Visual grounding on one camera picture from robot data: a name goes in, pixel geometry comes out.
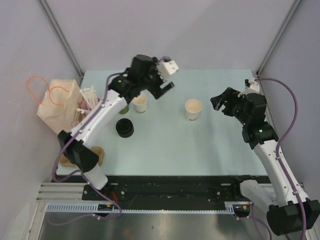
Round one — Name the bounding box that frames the aluminium rail frame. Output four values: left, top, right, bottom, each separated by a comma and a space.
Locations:
36, 182, 307, 203

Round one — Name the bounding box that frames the white slotted cable duct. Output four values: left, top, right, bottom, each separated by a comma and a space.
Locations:
46, 201, 236, 215

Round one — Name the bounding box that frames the stack of black lids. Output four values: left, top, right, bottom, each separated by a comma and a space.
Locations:
115, 118, 134, 138

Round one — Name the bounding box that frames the brown pulp cup carrier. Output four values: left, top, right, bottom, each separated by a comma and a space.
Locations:
59, 146, 105, 168

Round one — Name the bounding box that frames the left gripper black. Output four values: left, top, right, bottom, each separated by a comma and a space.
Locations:
140, 58, 174, 100

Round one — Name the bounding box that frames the paper bag with orange handles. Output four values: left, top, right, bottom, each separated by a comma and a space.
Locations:
26, 76, 84, 135

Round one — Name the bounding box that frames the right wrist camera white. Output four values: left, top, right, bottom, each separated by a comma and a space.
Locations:
243, 77, 261, 95

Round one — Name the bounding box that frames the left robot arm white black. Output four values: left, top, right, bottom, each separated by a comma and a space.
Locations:
58, 54, 179, 200

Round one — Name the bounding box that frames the green paper cup stack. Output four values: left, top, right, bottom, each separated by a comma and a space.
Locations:
119, 104, 129, 115

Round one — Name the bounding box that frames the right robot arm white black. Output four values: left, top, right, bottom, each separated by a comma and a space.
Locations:
210, 87, 320, 236

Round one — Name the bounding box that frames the pink holder cup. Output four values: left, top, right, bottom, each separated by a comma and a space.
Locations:
75, 96, 91, 123

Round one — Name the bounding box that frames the bundle of white stirrers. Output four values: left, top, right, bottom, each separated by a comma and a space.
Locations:
80, 85, 99, 110

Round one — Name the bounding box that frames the white paper cup stack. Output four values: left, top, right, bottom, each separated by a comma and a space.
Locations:
131, 93, 148, 114

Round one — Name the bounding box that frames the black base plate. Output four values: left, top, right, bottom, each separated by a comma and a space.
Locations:
51, 174, 276, 211

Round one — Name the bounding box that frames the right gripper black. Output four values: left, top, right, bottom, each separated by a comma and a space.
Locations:
210, 87, 250, 125

